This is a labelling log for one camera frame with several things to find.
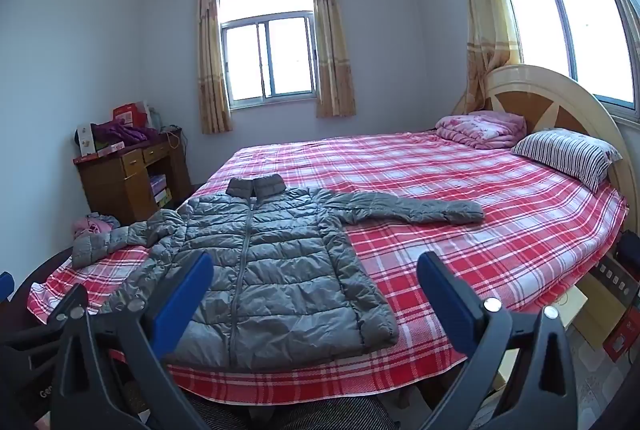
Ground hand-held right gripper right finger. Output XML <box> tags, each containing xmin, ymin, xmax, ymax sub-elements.
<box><xmin>416</xmin><ymin>251</ymin><xmax>583</xmax><ymax>430</ymax></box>

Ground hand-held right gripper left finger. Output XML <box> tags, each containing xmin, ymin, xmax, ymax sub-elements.
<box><xmin>49</xmin><ymin>251</ymin><xmax>216</xmax><ymax>430</ymax></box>

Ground grey puffer jacket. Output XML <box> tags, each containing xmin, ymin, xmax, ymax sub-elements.
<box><xmin>71</xmin><ymin>176</ymin><xmax>486</xmax><ymax>373</ymax></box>

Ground pink clothes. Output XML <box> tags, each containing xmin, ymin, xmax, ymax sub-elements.
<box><xmin>72</xmin><ymin>214</ymin><xmax>121</xmax><ymax>238</ymax></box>

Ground bed with red plaid sheet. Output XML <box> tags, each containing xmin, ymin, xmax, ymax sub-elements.
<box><xmin>26</xmin><ymin>130</ymin><xmax>630</xmax><ymax>403</ymax></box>

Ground brown wooden desk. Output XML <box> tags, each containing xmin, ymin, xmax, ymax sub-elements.
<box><xmin>74</xmin><ymin>130</ymin><xmax>193</xmax><ymax>225</ymax></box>

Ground brown cardboard box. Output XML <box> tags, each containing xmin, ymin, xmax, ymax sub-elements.
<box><xmin>555</xmin><ymin>270</ymin><xmax>631</xmax><ymax>351</ymax></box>

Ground white cardboard box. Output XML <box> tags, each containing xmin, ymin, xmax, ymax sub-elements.
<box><xmin>75</xmin><ymin>124</ymin><xmax>98</xmax><ymax>158</ymax></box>

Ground pink folded quilt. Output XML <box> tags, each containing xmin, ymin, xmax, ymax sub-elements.
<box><xmin>434</xmin><ymin>111</ymin><xmax>527</xmax><ymax>149</ymax></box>

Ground purple clothing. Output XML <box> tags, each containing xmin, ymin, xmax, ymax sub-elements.
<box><xmin>90</xmin><ymin>119</ymin><xmax>160</xmax><ymax>145</ymax></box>

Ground red bag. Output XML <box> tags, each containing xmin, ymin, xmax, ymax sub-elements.
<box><xmin>602</xmin><ymin>305</ymin><xmax>640</xmax><ymax>363</ymax></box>

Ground striped pillow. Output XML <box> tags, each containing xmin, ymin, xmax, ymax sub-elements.
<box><xmin>510</xmin><ymin>128</ymin><xmax>623</xmax><ymax>193</ymax></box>

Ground red cardboard box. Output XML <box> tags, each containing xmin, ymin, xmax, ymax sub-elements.
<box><xmin>112</xmin><ymin>102</ymin><xmax>151</xmax><ymax>128</ymax></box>

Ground cream wooden headboard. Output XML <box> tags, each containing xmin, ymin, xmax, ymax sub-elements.
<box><xmin>482</xmin><ymin>64</ymin><xmax>638</xmax><ymax>235</ymax></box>

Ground beige patterned curtain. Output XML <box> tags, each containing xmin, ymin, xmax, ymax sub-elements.
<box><xmin>309</xmin><ymin>0</ymin><xmax>358</xmax><ymax>119</ymax></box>
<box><xmin>446</xmin><ymin>0</ymin><xmax>523</xmax><ymax>115</ymax></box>
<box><xmin>195</xmin><ymin>0</ymin><xmax>234</xmax><ymax>135</ymax></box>

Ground large sliding window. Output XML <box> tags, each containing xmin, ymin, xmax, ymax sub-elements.
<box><xmin>485</xmin><ymin>0</ymin><xmax>640</xmax><ymax>115</ymax></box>

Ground thin cable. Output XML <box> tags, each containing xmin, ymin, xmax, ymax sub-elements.
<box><xmin>160</xmin><ymin>125</ymin><xmax>184</xmax><ymax>151</ymax></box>

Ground dark perforated rail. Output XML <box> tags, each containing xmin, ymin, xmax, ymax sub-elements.
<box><xmin>592</xmin><ymin>255</ymin><xmax>640</xmax><ymax>305</ymax></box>

